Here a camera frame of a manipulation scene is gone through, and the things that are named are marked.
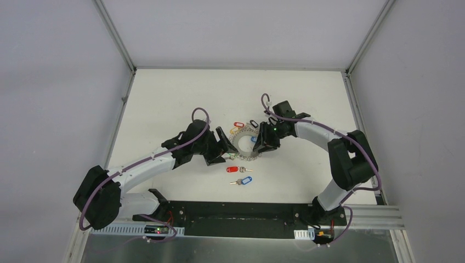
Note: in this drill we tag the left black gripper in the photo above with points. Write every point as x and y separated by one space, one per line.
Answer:
214 148

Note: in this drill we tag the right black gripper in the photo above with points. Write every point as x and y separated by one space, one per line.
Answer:
264 140

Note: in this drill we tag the metal disc keyring holder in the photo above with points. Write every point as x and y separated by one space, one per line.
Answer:
240 136

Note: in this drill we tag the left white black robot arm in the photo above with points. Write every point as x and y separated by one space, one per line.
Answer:
105 194

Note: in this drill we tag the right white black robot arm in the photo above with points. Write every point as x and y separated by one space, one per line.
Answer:
352 162

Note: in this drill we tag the key with red tag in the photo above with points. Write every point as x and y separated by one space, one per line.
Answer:
237 169

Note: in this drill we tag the key with blue tag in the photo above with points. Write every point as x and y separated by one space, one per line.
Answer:
243 181

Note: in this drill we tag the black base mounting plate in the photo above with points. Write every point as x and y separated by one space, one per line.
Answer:
245 220

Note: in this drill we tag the right white cable duct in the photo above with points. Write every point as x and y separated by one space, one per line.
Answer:
308 234

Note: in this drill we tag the aluminium frame rail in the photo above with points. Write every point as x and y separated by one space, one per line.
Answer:
375 217

